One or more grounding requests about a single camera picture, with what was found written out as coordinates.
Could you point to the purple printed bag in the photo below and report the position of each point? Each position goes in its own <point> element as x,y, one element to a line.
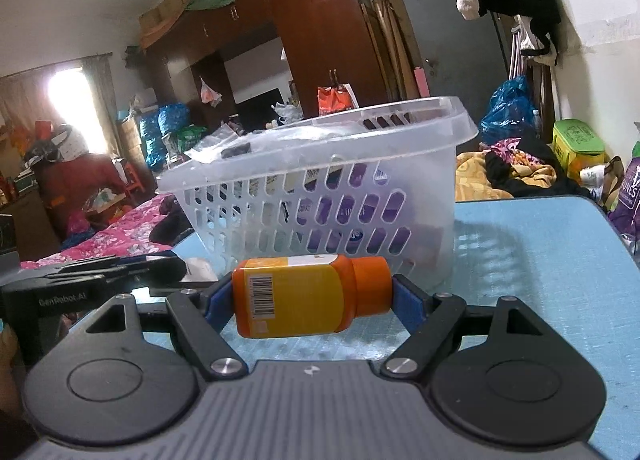
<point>625,200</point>

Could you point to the orange medicine bottle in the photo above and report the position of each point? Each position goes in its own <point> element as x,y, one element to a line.
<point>300,297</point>

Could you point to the black television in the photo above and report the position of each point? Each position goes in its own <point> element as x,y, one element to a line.
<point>257,109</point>

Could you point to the white plastic basket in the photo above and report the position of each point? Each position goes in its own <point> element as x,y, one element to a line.
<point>425,179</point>

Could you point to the person's left hand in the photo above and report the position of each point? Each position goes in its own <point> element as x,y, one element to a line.
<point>9,370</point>

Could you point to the blue plastic bag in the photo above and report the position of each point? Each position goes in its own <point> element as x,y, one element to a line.
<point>510,109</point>
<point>165,134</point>

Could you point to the pink floral blanket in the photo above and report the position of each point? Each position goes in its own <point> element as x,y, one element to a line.
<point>110,235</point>

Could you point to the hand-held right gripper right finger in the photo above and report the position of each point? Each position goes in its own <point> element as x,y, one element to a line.
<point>406,305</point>

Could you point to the brown wooden wardrobe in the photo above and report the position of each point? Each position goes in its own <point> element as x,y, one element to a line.
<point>320,29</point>

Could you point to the red and white plastic bag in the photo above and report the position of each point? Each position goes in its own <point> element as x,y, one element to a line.
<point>336,98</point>

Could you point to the wooden planks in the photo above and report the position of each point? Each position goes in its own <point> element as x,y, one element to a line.
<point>390,39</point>

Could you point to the metal rack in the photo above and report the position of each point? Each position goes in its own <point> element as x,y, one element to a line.
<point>517,49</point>

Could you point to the green plastic bag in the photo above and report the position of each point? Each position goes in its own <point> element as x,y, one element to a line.
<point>187,139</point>

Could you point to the orange floral clothes pile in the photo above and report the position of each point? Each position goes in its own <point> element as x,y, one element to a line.
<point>520,169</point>

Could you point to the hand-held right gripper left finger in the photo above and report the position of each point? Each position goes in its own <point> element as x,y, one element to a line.
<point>216,307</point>

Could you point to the window curtain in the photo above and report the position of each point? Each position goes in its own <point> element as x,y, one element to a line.
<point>95,94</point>

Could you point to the pink and white plastic bag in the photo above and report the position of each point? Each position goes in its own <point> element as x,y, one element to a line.
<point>210,92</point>

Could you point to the green box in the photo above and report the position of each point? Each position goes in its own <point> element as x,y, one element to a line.
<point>577,144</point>

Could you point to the grey door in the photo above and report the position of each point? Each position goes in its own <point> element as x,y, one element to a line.
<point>450,39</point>

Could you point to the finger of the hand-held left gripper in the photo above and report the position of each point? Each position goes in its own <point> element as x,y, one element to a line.
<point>150,266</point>
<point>95,282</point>

